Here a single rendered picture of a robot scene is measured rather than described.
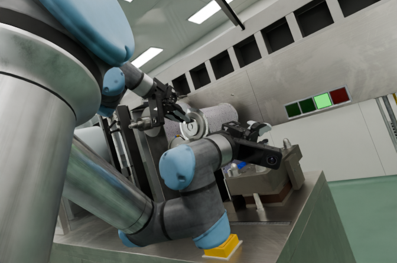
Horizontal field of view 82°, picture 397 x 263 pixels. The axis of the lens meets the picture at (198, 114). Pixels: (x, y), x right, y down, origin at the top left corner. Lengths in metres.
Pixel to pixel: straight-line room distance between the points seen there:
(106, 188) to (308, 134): 3.26
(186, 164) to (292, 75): 0.76
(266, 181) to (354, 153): 2.77
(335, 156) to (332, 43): 2.60
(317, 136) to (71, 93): 3.40
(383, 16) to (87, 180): 1.01
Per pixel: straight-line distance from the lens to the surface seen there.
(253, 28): 1.16
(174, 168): 0.41
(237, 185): 0.83
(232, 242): 0.69
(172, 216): 0.47
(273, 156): 0.53
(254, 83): 1.12
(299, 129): 3.51
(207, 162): 0.44
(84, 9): 0.19
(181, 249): 0.80
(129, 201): 0.43
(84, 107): 0.19
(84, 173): 0.37
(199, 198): 0.44
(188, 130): 0.91
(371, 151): 3.48
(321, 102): 1.04
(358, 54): 1.04
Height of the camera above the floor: 1.21
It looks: 5 degrees up
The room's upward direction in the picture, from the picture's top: 18 degrees counter-clockwise
